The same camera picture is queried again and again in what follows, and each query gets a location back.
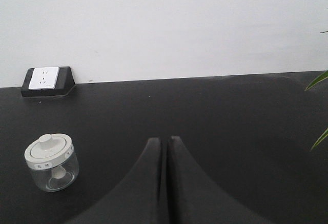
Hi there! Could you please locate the black wall socket box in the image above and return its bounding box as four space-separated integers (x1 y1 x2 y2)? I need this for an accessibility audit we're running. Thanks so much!
20 67 75 97

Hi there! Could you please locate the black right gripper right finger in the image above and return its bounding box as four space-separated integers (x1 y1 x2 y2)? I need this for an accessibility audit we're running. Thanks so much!
166 136 269 223

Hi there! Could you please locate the potted green spider plant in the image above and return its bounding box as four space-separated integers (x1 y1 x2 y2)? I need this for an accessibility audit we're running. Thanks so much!
304 0 328 152

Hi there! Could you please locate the glass jar with beige lid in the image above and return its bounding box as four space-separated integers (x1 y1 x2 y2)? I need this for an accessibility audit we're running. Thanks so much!
24 133 79 192

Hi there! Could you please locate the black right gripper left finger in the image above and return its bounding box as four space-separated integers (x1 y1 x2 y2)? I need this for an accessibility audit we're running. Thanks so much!
68 137 162 223

